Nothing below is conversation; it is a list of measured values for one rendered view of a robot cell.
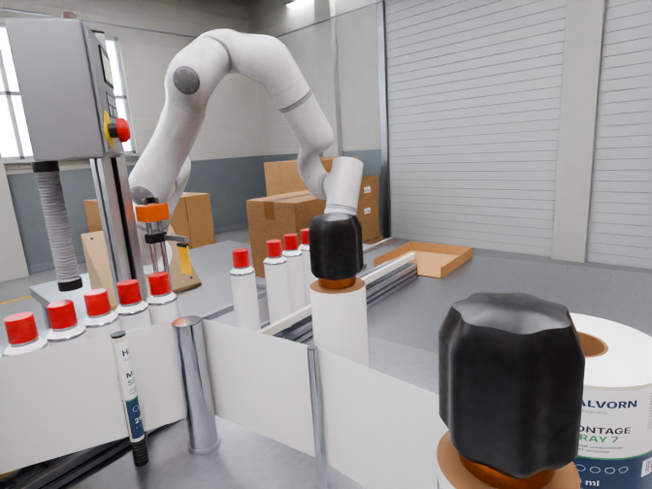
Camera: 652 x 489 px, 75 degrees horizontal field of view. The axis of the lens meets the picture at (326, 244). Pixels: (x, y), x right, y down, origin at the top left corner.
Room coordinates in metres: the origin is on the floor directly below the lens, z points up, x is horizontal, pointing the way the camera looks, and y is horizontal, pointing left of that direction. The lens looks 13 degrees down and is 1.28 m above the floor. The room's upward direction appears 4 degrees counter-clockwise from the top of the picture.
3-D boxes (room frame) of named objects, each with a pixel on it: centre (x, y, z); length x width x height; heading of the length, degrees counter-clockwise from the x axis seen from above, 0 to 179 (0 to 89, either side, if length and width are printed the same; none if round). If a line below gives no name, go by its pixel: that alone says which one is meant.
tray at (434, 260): (1.53, -0.37, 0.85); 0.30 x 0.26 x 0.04; 142
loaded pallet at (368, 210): (5.08, -0.02, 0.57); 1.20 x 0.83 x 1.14; 138
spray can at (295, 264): (0.97, 0.08, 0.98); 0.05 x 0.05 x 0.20
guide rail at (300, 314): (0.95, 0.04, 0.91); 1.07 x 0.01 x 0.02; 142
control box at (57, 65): (0.72, 0.39, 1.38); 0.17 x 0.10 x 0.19; 17
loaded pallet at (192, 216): (4.37, 1.82, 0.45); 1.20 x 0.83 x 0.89; 47
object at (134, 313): (0.67, 0.33, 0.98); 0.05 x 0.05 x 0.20
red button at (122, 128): (0.69, 0.31, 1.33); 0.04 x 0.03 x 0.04; 17
